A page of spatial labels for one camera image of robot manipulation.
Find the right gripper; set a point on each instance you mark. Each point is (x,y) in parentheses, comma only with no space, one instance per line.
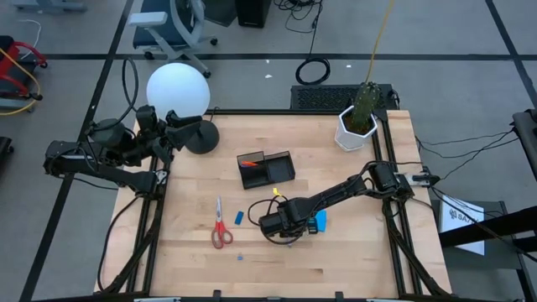
(281,220)

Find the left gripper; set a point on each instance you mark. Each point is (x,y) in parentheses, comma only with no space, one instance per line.
(147,121)

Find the black mesh desk organizer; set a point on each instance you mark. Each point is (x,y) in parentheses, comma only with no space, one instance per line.
(277,170)

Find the blue eraser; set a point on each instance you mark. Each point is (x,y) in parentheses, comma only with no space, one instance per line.
(239,218)

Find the orange marker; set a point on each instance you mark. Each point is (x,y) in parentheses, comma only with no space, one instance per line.
(251,163)

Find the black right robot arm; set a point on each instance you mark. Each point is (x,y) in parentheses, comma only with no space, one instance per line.
(348,189)

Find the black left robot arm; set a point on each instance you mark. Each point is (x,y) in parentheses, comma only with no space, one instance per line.
(126,178)

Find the grey blue office chair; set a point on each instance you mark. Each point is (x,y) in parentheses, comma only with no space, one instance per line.
(168,25)

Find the blue sticky note pad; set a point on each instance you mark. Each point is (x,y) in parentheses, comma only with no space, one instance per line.
(322,220)

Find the white globe table lamp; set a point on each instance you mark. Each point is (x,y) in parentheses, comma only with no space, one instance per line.
(176,92)

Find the white hexagonal plant pot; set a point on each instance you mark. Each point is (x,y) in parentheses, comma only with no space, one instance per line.
(348,140)

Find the black perforated metal box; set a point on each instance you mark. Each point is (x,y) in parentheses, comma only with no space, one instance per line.
(319,97)

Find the green cactus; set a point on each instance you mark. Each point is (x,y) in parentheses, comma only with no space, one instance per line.
(365,105)

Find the black computer tower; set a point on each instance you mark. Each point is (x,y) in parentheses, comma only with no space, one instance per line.
(253,12)

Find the white paper sign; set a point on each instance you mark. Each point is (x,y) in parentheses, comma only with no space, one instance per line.
(461,222)

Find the red black cart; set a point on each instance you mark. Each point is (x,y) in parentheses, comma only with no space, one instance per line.
(12,79)

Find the grey side table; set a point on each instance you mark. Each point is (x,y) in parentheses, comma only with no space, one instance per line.
(495,256)

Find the black metal beam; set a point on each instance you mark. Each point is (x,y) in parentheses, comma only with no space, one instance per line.
(503,224)

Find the black aluminium table frame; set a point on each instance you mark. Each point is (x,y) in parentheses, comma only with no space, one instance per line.
(272,112)

